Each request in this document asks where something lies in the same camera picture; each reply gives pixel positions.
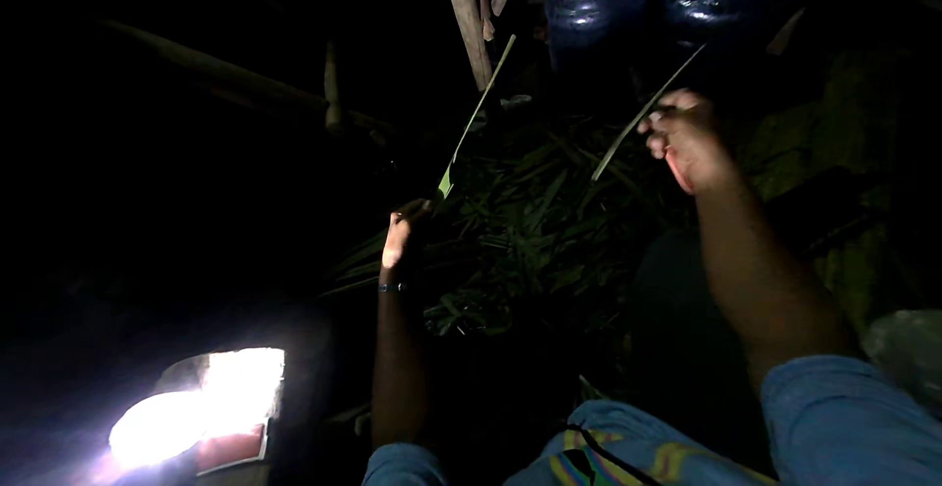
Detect long wooden log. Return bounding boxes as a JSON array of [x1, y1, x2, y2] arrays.
[[96, 18, 394, 134]]

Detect translucent plastic bag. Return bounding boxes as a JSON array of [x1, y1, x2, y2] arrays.
[[862, 309, 942, 417]]

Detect person's right forearm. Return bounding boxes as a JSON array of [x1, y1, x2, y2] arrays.
[[695, 166, 942, 486]]

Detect person's left forearm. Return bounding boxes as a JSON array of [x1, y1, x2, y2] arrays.
[[362, 268, 448, 486]]

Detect upright wooden post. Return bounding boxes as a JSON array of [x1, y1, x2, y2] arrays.
[[324, 40, 344, 136]]

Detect pale narrow leaf strip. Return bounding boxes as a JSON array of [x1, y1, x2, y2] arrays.
[[591, 43, 707, 182]]

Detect person's right hand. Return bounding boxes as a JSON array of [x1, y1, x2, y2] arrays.
[[637, 88, 733, 195]]

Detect bright green leaf strip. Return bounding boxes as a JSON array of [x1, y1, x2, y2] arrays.
[[437, 34, 517, 202]]

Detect blue plastic water bottle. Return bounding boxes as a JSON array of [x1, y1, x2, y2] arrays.
[[660, 0, 788, 53], [545, 0, 654, 71]]

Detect person's left hand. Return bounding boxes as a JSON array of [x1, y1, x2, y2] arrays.
[[382, 199, 435, 271]]

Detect bright white lamp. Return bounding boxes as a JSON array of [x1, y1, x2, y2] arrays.
[[109, 390, 209, 470]]

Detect person's legs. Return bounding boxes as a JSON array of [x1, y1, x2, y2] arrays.
[[629, 229, 774, 476]]

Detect pile of green leaves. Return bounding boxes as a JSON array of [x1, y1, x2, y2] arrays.
[[321, 114, 685, 337]]

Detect person's body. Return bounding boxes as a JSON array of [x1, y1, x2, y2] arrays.
[[503, 398, 781, 486]]

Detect red panel with white edge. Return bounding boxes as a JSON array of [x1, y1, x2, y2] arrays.
[[196, 418, 269, 477]]

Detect red elongated handle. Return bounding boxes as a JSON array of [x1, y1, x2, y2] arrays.
[[665, 147, 696, 195]]

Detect thick wooden pole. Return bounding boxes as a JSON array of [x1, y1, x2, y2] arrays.
[[436, 0, 493, 92]]

